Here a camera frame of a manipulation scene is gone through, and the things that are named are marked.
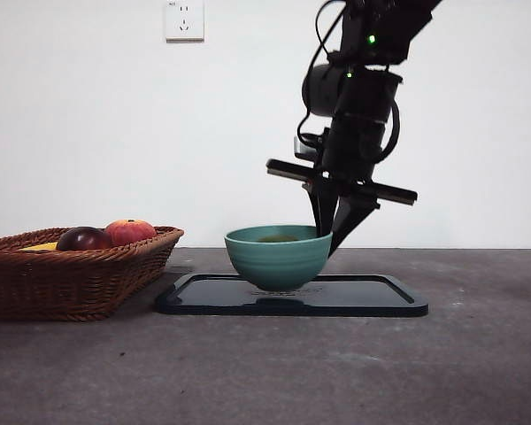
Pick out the dark purple plum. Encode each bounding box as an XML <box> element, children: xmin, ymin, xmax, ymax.
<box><xmin>55</xmin><ymin>226</ymin><xmax>114</xmax><ymax>252</ymax></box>

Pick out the short looped black cable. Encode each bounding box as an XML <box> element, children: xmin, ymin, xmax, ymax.
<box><xmin>371</xmin><ymin>99</ymin><xmax>402</xmax><ymax>165</ymax></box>

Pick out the teal ribbed bowl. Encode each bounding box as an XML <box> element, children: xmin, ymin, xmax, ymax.
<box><xmin>223</xmin><ymin>224</ymin><xmax>335</xmax><ymax>293</ymax></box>

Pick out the brown wicker basket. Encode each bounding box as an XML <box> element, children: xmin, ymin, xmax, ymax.
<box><xmin>0</xmin><ymin>226</ymin><xmax>186</xmax><ymax>323</ymax></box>

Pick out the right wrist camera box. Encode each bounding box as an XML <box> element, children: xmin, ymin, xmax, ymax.
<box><xmin>293</xmin><ymin>132</ymin><xmax>325</xmax><ymax>159</ymax></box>

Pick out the white wall power socket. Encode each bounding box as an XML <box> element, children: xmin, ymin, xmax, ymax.
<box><xmin>165</xmin><ymin>0</ymin><xmax>205</xmax><ymax>44</ymax></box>

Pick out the black rectangular tray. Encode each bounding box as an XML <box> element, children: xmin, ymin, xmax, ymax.
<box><xmin>153</xmin><ymin>273</ymin><xmax>429</xmax><ymax>317</ymax></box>

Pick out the red orange peach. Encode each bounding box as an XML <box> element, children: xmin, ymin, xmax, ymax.
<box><xmin>104</xmin><ymin>218</ymin><xmax>158</xmax><ymax>246</ymax></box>

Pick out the yellow fruit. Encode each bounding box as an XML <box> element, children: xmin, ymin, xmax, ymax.
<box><xmin>17</xmin><ymin>242</ymin><xmax>59</xmax><ymax>254</ymax></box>

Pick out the long black arm cable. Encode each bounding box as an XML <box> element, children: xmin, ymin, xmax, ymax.
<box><xmin>296</xmin><ymin>0</ymin><xmax>353</xmax><ymax>150</ymax></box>

